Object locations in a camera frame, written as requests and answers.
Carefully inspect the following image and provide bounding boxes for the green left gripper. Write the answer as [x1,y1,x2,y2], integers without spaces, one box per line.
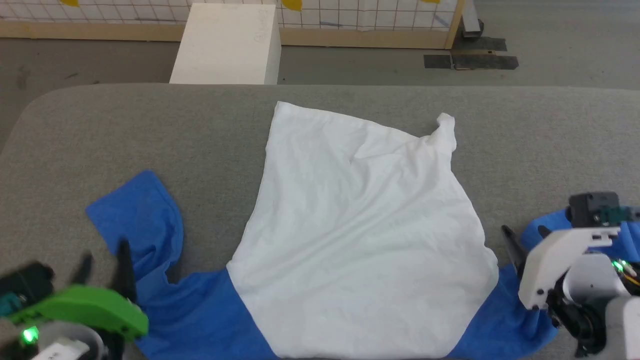
[9,239,150,343]

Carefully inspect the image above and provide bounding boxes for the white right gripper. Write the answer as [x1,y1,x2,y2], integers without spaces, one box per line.
[501,224,622,311]

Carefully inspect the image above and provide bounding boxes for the blue and white t-shirt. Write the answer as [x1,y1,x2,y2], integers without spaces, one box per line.
[85,100,640,360]

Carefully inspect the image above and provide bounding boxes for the long black floor tape patch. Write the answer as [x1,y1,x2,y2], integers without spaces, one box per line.
[452,53,520,71]

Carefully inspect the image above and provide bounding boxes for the metal leg with caster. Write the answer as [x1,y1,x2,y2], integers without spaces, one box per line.
[462,0,485,39]

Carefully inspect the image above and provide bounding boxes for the white and blue cardboard box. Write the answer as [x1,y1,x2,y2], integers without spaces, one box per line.
[169,2,282,86]

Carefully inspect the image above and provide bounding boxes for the wooden framed wire fence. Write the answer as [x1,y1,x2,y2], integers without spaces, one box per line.
[0,0,467,50]

